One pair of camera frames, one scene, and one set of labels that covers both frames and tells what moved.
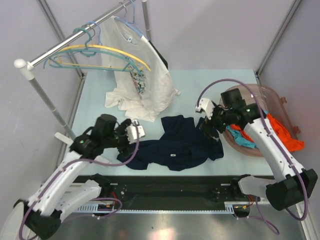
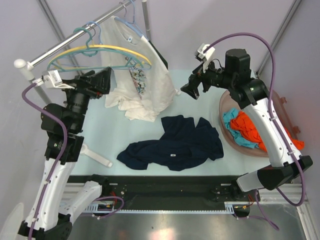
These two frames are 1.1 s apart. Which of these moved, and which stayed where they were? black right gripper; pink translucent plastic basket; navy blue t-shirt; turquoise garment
Moved: black right gripper
Stayed: pink translucent plastic basket; navy blue t-shirt; turquoise garment
